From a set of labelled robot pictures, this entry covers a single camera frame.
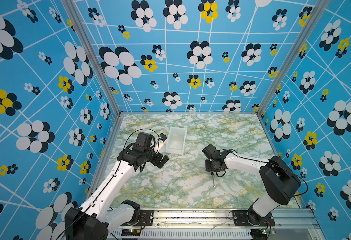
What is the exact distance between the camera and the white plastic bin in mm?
958

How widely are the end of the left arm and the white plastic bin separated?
21 cm

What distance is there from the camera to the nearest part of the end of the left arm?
0.54m
